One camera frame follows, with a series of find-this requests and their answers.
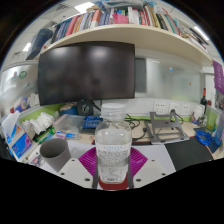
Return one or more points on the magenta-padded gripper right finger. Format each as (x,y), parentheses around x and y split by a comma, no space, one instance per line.
(151,170)

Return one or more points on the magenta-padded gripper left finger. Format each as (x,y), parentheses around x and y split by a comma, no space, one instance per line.
(75,171)

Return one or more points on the clear plastic water bottle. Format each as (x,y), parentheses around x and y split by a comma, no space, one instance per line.
(113,150)

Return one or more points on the blank white paper sheet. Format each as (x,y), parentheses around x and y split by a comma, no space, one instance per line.
(153,156)

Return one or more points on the white paper with handwriting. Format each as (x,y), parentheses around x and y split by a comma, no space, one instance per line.
(78,150)

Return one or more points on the grey paper cup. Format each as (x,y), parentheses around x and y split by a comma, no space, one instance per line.
(56,158)

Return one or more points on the black desk mat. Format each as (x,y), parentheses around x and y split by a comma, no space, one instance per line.
(188,156)

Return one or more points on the grey metal laptop stand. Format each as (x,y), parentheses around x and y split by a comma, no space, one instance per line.
(166,133)

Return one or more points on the flat round red coaster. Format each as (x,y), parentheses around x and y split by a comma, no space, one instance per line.
(113,186)

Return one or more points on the clear plastic box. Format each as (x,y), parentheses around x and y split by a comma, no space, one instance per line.
(68,123)

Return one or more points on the small blue box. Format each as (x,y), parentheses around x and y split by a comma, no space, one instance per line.
(91,121)

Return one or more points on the stack of white tissues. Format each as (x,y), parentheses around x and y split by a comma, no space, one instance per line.
(41,123)

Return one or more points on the blue tissue box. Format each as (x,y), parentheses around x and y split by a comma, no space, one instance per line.
(20,145)

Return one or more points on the purple drinking bottle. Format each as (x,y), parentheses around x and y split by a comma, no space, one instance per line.
(220,130)

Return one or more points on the black computer monitor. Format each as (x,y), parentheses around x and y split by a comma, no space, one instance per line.
(86,73)

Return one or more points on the purple hanging banner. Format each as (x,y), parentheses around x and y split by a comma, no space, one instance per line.
(219,78)

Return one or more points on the white wall socket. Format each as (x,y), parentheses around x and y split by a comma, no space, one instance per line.
(160,108)
(186,109)
(175,109)

